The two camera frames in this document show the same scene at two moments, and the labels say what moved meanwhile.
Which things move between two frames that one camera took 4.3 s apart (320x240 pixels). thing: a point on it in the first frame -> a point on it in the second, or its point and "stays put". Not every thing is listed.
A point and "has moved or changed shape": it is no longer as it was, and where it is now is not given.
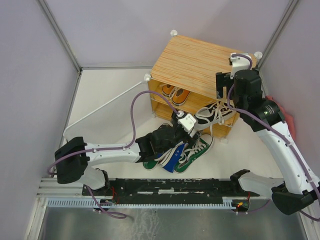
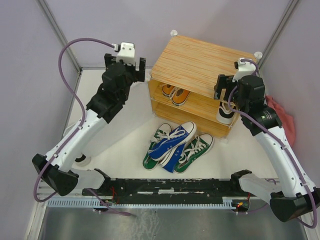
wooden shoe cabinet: (186, 75) stays put
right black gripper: (223, 79) stays put
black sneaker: (217, 112) has moved or changed shape
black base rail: (170, 187) stays put
